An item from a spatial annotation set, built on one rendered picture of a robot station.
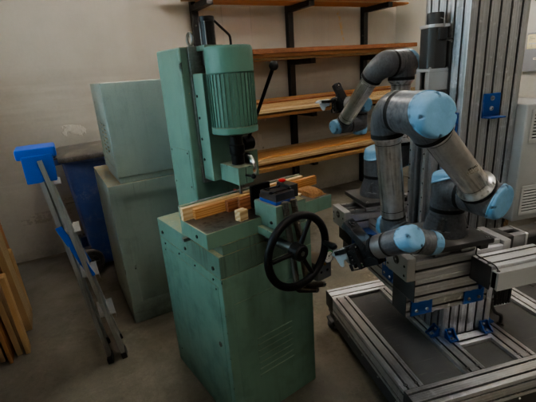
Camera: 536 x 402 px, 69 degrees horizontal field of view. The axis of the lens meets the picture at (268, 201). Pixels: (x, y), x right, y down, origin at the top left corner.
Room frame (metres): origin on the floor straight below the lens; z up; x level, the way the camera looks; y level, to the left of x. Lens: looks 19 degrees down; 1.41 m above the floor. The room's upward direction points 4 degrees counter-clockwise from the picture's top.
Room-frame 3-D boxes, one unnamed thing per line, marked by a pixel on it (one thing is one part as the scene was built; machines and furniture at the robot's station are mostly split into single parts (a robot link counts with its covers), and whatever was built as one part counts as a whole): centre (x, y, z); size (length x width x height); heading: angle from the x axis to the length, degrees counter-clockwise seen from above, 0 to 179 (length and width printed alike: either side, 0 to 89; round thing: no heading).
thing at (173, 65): (1.74, 0.28, 1.16); 0.22 x 0.22 x 0.72; 36
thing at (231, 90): (1.50, 0.11, 1.35); 0.18 x 0.18 x 0.31
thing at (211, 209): (1.56, 0.03, 0.92); 0.62 x 0.02 x 0.04; 126
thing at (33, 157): (1.79, 0.98, 0.58); 0.27 x 0.25 x 1.16; 118
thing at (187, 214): (1.54, 0.08, 0.93); 0.60 x 0.02 x 0.05; 126
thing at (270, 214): (1.37, -0.04, 0.92); 0.15 x 0.13 x 0.09; 126
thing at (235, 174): (1.52, 0.12, 1.03); 0.14 x 0.07 x 0.09; 36
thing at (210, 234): (1.44, 0.01, 0.87); 0.61 x 0.30 x 0.06; 126
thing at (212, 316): (1.60, 0.18, 0.36); 0.58 x 0.45 x 0.71; 36
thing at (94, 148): (3.02, 1.33, 0.48); 0.64 x 0.54 x 0.97; 121
